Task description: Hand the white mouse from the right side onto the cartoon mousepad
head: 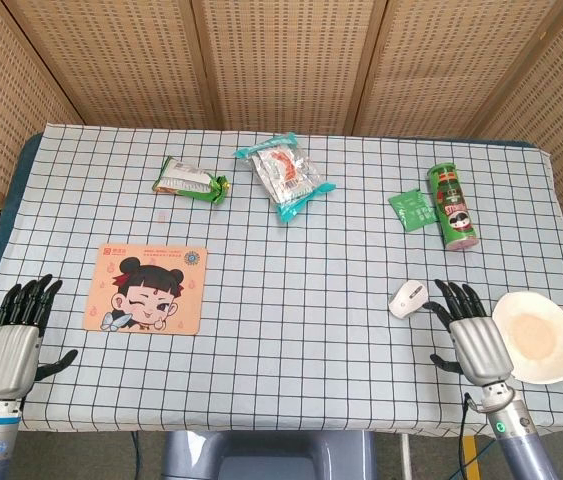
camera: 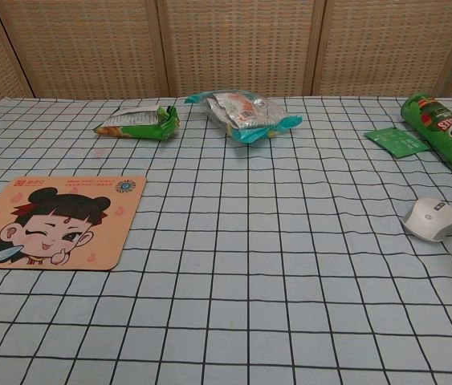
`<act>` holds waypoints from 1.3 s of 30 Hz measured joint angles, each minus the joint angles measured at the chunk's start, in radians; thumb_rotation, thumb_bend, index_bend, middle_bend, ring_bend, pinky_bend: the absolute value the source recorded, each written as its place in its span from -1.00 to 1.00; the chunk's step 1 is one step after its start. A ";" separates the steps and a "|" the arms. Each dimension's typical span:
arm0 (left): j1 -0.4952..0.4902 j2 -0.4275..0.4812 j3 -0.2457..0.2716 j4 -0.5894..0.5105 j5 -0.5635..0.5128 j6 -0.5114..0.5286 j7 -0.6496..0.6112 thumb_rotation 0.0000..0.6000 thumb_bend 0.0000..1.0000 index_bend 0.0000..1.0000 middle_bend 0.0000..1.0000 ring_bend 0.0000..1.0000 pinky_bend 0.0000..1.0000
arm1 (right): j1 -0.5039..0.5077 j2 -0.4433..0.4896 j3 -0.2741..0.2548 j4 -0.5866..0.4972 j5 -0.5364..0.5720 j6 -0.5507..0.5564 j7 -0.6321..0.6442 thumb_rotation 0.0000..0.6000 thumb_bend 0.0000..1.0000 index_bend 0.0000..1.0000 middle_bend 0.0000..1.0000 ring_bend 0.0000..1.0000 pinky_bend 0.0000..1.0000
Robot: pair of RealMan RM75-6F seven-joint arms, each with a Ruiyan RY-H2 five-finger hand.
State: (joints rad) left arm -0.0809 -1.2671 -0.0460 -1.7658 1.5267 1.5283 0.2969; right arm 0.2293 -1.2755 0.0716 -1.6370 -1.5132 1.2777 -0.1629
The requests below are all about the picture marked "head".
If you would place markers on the orange cartoon girl mouse pad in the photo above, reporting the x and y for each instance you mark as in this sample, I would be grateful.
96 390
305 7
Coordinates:
171 280

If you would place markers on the green white snack bag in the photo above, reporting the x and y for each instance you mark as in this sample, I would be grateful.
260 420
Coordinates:
186 180

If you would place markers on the wooden rattan folding screen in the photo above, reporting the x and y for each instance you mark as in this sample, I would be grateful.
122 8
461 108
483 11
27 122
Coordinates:
281 60

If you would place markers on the green Pringles can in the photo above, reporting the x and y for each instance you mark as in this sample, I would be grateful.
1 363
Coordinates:
453 210

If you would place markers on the blue-grey plastic stool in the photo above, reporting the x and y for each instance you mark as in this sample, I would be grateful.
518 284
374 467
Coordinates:
266 452

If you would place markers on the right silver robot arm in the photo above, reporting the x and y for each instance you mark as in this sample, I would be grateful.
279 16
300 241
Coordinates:
518 445

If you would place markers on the white paper plate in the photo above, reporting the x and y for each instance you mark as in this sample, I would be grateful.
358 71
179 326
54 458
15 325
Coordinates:
541 335

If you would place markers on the light blue checked tablecloth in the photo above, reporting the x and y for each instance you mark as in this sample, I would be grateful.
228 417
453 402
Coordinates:
291 300

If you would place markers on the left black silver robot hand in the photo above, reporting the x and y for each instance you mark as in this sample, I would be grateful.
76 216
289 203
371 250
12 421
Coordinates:
7 357

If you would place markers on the white computer mouse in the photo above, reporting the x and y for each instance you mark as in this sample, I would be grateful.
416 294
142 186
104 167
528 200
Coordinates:
406 300

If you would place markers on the small green sachet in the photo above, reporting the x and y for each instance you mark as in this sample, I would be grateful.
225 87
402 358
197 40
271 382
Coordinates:
413 210

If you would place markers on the teal clear snack bag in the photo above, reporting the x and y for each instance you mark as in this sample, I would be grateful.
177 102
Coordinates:
286 175

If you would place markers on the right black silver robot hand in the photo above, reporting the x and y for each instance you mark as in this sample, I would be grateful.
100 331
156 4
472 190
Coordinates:
481 350

